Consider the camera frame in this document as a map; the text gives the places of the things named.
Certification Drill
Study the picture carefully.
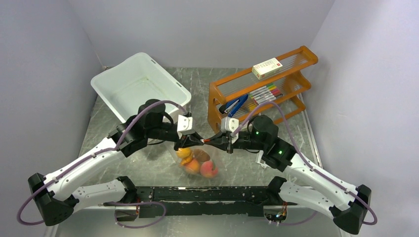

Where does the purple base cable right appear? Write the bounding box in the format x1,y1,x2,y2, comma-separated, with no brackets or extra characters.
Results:
268,211,318,227

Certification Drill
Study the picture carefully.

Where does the yellow orange fruit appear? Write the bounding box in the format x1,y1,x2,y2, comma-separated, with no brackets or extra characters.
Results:
175,148,192,159

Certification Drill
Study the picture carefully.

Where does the white red carton box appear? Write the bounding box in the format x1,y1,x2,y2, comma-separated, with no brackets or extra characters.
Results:
251,58,283,80

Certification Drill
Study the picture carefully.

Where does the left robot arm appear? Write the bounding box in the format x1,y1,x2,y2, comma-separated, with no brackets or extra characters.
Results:
28,99,204,226

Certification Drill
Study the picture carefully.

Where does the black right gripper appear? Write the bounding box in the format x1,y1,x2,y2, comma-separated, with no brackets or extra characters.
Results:
204,130,267,154

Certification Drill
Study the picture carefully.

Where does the coloured marker pens set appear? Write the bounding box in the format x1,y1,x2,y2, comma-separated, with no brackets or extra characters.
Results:
249,83,283,105

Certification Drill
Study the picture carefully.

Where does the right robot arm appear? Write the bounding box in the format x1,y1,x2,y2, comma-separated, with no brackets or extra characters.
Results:
205,115,372,235

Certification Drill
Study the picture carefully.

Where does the blue stapler tool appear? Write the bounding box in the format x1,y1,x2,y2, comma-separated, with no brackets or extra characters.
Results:
218,94,249,118

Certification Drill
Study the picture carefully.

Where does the white plastic bin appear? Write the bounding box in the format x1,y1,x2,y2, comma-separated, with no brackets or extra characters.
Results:
90,52,191,122

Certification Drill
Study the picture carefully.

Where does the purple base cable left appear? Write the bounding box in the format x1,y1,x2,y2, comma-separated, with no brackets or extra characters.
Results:
104,201,167,230

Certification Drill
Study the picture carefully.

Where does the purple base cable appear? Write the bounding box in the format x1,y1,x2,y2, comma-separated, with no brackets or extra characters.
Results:
268,211,318,227
104,201,167,230

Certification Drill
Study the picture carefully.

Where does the orange wooden shelf rack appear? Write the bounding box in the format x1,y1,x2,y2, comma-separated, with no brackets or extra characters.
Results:
208,46,319,132

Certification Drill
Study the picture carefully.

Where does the red peach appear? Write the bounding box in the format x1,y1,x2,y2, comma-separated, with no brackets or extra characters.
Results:
200,160,218,178

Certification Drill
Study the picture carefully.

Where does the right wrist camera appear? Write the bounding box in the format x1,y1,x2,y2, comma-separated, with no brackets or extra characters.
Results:
220,117,240,132

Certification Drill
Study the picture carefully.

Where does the dark orange fruit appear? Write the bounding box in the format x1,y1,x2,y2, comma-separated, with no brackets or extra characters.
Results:
180,156,193,166

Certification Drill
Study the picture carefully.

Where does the clear zip top bag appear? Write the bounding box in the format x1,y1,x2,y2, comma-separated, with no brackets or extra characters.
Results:
166,142,225,179

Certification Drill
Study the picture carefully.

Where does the orange peach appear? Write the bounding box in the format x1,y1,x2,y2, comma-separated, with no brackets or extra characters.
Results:
184,159,201,174

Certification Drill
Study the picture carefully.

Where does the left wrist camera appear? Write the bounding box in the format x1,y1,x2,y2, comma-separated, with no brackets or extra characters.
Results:
177,115,195,137

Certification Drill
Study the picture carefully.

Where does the white paper card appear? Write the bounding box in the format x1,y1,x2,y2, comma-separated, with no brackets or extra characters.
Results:
256,151,267,168

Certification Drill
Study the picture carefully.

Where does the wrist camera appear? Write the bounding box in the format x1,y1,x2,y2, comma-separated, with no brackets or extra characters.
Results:
220,117,240,132
177,115,195,137

